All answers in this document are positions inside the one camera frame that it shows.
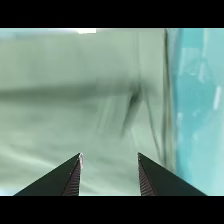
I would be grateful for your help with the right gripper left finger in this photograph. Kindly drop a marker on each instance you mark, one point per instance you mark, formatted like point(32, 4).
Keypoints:
point(63, 181)

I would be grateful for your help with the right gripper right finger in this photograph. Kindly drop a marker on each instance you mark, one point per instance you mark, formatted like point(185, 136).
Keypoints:
point(160, 183)

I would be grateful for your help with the pale green shirt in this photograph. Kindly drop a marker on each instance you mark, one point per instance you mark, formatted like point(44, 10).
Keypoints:
point(73, 100)

